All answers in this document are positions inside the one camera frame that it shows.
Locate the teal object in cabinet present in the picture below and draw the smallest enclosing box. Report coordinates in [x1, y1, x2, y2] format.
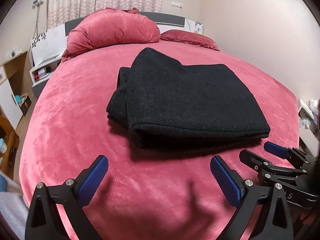
[15, 95, 22, 105]

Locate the large pink pillow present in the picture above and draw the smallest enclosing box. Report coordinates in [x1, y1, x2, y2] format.
[61, 8, 161, 62]

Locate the wooden white cabinet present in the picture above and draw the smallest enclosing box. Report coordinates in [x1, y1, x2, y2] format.
[1, 51, 34, 128]

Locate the black knitted garment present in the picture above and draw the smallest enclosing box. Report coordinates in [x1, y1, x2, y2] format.
[106, 48, 271, 151]

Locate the grey white headboard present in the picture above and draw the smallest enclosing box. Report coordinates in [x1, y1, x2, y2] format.
[64, 11, 205, 37]

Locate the flat pink pillow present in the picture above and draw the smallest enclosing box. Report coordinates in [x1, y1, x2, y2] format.
[160, 30, 220, 51]

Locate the pink bed cover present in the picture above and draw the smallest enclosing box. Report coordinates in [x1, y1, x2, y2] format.
[19, 44, 287, 239]

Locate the white grey nightstand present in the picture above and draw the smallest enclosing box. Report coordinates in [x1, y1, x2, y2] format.
[29, 24, 68, 98]

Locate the wall power socket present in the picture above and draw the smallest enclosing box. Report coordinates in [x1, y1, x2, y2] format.
[171, 2, 183, 8]

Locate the carved wooden chair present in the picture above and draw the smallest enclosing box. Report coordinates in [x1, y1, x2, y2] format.
[1, 115, 20, 179]

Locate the white side table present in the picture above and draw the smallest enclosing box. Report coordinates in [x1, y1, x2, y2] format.
[298, 99, 319, 157]

